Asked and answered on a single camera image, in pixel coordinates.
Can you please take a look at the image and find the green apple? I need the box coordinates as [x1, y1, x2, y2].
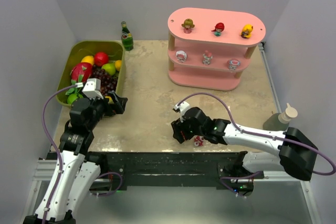
[101, 63, 116, 76]

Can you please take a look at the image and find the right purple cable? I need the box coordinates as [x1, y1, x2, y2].
[175, 92, 336, 198]

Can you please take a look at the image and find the pink three-tier shelf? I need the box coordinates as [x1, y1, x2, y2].
[167, 7, 266, 91]

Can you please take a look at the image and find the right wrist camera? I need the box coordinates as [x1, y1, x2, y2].
[173, 101, 190, 121]

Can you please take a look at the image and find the olive green fruit bin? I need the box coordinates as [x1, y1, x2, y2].
[57, 40, 126, 96]

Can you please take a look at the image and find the pink planet toy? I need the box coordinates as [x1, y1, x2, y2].
[227, 59, 240, 71]

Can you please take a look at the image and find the green glass bottle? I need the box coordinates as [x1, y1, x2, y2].
[121, 21, 133, 51]

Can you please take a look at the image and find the yellow-haired doll toy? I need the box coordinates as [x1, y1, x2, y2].
[240, 24, 254, 39]

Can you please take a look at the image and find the purple grapes bunch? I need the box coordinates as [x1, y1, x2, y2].
[91, 68, 119, 97]

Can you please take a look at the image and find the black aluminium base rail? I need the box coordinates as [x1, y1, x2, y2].
[34, 151, 310, 192]

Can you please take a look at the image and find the small pink figure toy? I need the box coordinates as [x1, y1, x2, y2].
[202, 50, 213, 66]

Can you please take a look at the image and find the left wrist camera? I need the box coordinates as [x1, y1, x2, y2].
[76, 78, 104, 99]

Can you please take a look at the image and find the red white swirl toy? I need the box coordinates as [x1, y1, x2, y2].
[194, 136, 204, 147]

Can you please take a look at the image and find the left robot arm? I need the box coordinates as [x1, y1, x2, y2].
[23, 91, 128, 223]

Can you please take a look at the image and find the green soap dispenser bottle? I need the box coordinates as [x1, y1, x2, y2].
[262, 103, 298, 131]

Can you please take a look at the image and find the orange fruit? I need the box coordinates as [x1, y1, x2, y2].
[114, 60, 122, 72]

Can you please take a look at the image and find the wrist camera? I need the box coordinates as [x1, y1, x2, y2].
[76, 78, 104, 99]
[173, 101, 190, 121]

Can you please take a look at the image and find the yellow lemon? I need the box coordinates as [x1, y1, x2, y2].
[81, 56, 95, 65]

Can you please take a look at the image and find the brown-haired doll toy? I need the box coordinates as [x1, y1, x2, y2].
[181, 18, 195, 34]

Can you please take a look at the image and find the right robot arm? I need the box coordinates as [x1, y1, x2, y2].
[171, 103, 317, 181]

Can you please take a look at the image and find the pink dragon fruit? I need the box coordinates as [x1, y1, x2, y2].
[70, 62, 92, 84]

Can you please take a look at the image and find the pink round toy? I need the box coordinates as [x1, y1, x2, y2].
[175, 50, 187, 63]

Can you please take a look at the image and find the red-haired doll toy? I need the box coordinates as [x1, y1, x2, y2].
[212, 23, 225, 37]

